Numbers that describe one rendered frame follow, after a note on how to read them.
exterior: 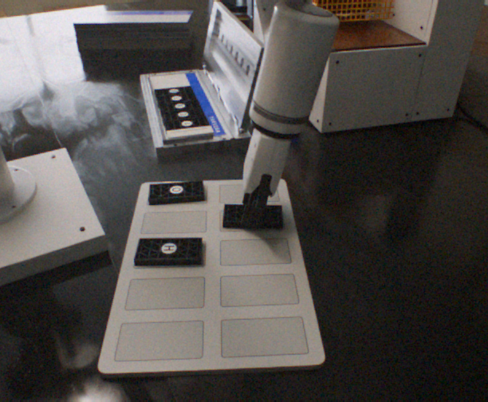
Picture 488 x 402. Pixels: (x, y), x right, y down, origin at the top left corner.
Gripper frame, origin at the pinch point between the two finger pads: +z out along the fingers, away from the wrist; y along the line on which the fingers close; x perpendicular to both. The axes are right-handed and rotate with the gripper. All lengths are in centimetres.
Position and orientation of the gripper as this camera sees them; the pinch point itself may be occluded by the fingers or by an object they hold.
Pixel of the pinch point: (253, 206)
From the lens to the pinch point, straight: 72.6
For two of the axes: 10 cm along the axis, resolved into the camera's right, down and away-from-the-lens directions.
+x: 9.8, 1.9, 1.0
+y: -0.3, 5.9, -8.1
